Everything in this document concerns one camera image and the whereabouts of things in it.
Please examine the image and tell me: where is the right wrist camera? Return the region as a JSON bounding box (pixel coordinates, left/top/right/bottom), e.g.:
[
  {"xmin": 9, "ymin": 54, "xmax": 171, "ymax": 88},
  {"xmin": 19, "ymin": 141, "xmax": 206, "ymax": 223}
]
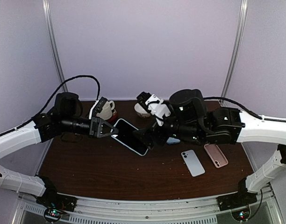
[{"xmin": 136, "ymin": 91, "xmax": 171, "ymax": 126}]

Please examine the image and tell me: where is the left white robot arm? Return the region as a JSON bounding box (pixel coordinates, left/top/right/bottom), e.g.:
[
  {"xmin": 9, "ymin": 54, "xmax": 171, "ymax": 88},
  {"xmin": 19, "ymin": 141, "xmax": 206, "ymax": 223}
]
[{"xmin": 0, "ymin": 92, "xmax": 118, "ymax": 207}]

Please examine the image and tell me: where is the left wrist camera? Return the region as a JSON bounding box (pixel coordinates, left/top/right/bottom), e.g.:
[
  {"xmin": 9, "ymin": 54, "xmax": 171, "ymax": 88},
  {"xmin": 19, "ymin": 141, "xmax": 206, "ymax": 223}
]
[{"xmin": 88, "ymin": 97, "xmax": 107, "ymax": 119}]

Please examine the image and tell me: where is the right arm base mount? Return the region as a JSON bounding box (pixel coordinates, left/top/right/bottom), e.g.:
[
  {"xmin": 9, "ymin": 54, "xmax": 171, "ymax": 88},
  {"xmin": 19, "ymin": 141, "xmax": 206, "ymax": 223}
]
[{"xmin": 216, "ymin": 189, "xmax": 257, "ymax": 222}]

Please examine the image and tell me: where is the red patterned coaster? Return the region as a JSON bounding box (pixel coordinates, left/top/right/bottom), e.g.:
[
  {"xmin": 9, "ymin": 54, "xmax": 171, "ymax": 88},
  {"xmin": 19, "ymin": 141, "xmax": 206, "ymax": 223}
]
[{"xmin": 107, "ymin": 109, "xmax": 118, "ymax": 123}]

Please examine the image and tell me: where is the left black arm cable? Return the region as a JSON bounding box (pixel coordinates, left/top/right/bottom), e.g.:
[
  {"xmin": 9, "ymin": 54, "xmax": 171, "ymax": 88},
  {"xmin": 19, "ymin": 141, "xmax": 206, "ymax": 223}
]
[{"xmin": 0, "ymin": 75, "xmax": 101, "ymax": 140}]

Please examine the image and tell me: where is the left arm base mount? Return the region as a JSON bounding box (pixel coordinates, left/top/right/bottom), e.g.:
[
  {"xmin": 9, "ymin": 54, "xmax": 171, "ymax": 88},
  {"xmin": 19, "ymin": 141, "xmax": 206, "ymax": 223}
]
[{"xmin": 35, "ymin": 188, "xmax": 77, "ymax": 224}]

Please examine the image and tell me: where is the white ceramic bowl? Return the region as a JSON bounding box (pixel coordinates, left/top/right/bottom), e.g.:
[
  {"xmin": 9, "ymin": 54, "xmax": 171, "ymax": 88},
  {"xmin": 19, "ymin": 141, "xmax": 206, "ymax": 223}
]
[{"xmin": 134, "ymin": 103, "xmax": 150, "ymax": 118}]

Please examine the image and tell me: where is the pink phone case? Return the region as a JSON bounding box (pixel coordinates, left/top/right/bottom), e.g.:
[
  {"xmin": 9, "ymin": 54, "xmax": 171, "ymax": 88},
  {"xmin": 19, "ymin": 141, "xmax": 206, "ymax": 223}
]
[{"xmin": 204, "ymin": 144, "xmax": 229, "ymax": 168}]

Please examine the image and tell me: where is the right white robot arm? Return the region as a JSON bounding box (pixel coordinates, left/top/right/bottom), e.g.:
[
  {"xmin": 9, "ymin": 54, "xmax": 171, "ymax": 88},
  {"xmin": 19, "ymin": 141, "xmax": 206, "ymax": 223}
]
[{"xmin": 134, "ymin": 89, "xmax": 286, "ymax": 206}]

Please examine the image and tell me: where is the white phone from blue case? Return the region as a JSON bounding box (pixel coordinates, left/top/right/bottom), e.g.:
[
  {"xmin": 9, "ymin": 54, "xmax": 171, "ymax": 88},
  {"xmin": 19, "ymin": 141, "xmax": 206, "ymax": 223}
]
[{"xmin": 181, "ymin": 150, "xmax": 205, "ymax": 177}]

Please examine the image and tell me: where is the right aluminium frame post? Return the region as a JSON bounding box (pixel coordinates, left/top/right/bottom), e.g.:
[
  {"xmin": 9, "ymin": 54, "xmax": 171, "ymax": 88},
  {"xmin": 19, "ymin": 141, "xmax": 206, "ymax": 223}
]
[{"xmin": 221, "ymin": 0, "xmax": 249, "ymax": 98}]

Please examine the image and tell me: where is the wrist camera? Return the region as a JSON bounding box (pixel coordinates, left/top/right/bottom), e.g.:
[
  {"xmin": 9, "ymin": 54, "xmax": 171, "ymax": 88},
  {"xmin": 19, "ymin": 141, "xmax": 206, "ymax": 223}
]
[
  {"xmin": 136, "ymin": 91, "xmax": 171, "ymax": 126},
  {"xmin": 88, "ymin": 97, "xmax": 107, "ymax": 119}
]

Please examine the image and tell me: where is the cream ribbed mug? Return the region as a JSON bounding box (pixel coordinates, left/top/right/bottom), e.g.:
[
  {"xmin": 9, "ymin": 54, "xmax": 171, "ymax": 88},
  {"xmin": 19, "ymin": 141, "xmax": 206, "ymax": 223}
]
[{"xmin": 96, "ymin": 100, "xmax": 115, "ymax": 120}]

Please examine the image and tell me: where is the left aluminium frame post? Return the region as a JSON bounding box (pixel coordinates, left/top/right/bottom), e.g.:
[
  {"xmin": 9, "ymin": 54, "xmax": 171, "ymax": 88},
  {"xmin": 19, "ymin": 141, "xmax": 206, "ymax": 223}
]
[{"xmin": 42, "ymin": 0, "xmax": 65, "ymax": 83}]

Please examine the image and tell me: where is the front aluminium rail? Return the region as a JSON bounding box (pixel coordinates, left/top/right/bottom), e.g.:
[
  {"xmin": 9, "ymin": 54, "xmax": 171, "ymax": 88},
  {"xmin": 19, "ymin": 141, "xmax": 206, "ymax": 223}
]
[{"xmin": 12, "ymin": 190, "xmax": 281, "ymax": 224}]

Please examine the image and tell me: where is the aluminium frame post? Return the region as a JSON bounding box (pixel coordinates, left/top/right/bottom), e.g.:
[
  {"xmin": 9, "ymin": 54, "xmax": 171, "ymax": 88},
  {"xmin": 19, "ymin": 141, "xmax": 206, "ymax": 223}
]
[
  {"xmin": 221, "ymin": 0, "xmax": 249, "ymax": 98},
  {"xmin": 42, "ymin": 0, "xmax": 65, "ymax": 83}
]

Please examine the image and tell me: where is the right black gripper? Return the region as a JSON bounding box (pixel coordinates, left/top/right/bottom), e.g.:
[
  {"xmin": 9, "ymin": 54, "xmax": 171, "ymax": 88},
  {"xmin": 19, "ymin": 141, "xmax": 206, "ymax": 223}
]
[{"xmin": 132, "ymin": 109, "xmax": 204, "ymax": 150}]

